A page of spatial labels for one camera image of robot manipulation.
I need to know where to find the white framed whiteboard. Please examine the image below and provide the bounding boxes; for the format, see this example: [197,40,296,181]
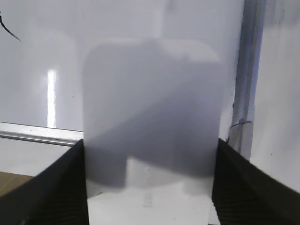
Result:
[0,0,264,155]

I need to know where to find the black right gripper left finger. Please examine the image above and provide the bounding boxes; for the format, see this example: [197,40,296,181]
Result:
[0,140,89,225]

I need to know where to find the white whiteboard eraser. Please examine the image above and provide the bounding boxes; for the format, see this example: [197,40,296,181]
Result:
[82,38,224,225]

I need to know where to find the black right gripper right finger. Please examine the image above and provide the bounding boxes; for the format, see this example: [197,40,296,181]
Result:
[212,139,300,225]

